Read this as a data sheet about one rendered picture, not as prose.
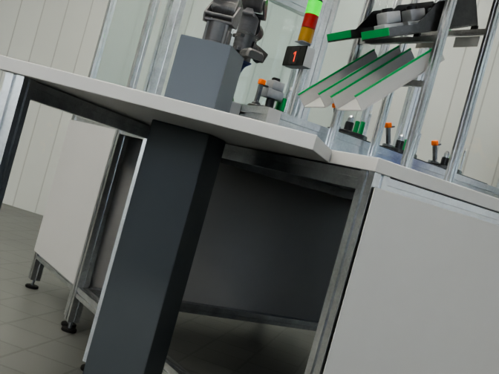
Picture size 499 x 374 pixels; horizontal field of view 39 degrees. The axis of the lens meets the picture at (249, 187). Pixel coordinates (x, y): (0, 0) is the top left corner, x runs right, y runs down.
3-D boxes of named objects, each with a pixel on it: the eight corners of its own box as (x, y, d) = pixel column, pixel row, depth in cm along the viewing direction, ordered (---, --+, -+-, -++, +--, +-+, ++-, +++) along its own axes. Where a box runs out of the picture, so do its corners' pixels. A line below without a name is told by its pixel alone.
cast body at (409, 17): (408, 33, 183) (406, 6, 182) (399, 34, 187) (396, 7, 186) (435, 30, 186) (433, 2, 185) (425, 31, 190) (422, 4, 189)
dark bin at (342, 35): (350, 38, 189) (347, 10, 187) (327, 42, 201) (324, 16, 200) (436, 27, 198) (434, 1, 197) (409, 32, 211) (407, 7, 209)
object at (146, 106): (-6, 67, 147) (-2, 54, 147) (148, 126, 235) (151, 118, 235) (312, 150, 131) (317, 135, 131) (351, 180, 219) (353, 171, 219)
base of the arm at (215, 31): (198, 40, 182) (204, 18, 182) (205, 47, 188) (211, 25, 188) (223, 46, 180) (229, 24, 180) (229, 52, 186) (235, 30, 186)
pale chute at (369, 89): (362, 110, 175) (355, 95, 174) (336, 110, 187) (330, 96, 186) (445, 59, 183) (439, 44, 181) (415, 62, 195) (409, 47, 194)
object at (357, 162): (374, 171, 144) (379, 157, 144) (114, 121, 270) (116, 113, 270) (693, 274, 221) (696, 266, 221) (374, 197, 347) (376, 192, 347)
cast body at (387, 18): (385, 35, 179) (382, 8, 178) (374, 38, 183) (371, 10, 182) (410, 33, 183) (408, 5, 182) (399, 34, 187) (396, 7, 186)
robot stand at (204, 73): (160, 108, 179) (180, 33, 179) (177, 117, 193) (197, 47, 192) (210, 122, 176) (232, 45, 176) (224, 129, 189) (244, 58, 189)
